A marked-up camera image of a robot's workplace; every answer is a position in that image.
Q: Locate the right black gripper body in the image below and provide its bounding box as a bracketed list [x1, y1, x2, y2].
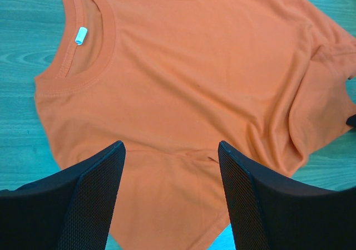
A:
[344, 76, 355, 128]

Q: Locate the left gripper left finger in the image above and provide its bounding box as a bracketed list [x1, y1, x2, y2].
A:
[1, 141, 125, 249]

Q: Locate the orange t-shirt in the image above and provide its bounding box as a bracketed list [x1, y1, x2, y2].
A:
[35, 0, 355, 249]

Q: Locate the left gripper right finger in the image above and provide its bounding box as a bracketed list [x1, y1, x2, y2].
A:
[218, 141, 355, 249]

